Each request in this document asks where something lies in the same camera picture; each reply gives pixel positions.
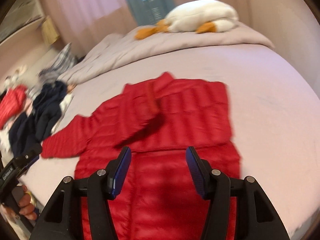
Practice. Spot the pink bed sheet mattress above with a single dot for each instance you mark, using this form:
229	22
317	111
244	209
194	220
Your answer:
244	109

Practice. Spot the person's left hand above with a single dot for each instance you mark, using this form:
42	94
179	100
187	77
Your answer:
27	209

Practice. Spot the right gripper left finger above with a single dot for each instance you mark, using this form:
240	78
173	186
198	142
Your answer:
61	216

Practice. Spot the yellow hanging cloth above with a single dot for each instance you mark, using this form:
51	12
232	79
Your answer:
49	31

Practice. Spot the plaid pillow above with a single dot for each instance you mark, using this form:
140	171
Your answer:
64	61

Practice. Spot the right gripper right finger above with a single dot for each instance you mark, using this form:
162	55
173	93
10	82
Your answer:
256	217

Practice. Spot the red down jacket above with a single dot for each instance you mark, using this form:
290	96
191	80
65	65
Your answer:
158	119

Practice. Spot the dark navy clothes pile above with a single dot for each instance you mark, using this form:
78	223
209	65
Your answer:
29	129

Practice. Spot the wall shelf cabinet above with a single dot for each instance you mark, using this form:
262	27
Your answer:
20	14

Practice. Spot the grey folded duvet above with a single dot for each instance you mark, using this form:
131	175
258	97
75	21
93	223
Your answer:
117	50

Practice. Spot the pink beige curtain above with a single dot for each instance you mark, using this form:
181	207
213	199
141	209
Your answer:
84	23

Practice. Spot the white folded garment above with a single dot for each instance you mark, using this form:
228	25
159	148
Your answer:
64	104

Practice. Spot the white goose plush toy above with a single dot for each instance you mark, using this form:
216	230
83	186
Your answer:
200	16

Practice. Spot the folded red puffer jacket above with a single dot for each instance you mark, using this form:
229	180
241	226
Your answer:
12	103

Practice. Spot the small plush toys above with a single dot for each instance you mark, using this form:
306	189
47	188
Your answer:
10	81

